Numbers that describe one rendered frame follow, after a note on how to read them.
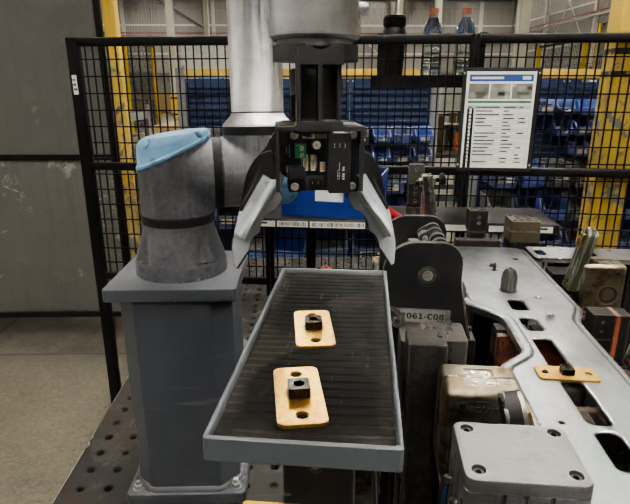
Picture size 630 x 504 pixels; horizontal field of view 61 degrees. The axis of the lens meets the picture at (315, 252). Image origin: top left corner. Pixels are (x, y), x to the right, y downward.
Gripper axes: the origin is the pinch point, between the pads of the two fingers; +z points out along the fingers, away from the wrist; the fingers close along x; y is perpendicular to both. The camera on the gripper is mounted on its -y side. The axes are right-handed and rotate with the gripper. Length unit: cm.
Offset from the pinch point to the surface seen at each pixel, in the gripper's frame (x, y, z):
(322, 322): 0.8, 0.5, 5.9
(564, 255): 67, -72, 23
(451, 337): 19.3, -14.0, 15.2
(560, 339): 42, -28, 23
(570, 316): 49, -36, 23
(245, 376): -6.5, 8.7, 7.0
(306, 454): -1.8, 19.0, 7.1
